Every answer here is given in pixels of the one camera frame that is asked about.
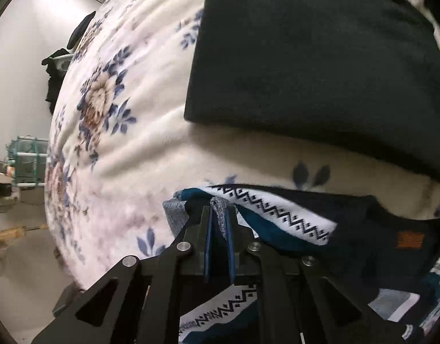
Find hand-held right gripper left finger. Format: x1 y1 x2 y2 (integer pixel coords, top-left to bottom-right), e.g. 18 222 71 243
32 206 213 344

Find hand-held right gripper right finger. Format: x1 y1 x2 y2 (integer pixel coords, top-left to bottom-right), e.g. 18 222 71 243
228 204 407 344

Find navy teal patterned sweater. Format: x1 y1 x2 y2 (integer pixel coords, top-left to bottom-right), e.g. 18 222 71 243
163 183 440 344

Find dark hanging clothes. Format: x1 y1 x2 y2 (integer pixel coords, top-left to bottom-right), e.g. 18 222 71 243
41 48 73 114

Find white floral blanket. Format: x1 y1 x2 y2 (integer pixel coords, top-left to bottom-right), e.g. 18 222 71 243
44 0 440 291

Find wooden stick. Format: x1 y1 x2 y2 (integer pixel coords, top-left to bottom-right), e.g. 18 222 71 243
0 224 49 255

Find green and white rack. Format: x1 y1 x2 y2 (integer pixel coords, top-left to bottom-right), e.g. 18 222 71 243
5 136 50 189

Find folded black garment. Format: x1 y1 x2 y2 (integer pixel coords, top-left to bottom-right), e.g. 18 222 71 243
184 0 440 183

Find round grey appliance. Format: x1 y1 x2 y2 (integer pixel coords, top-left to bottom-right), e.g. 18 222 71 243
0 161 22 216

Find black chair back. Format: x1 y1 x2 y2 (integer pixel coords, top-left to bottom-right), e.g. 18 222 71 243
67 11 97 51

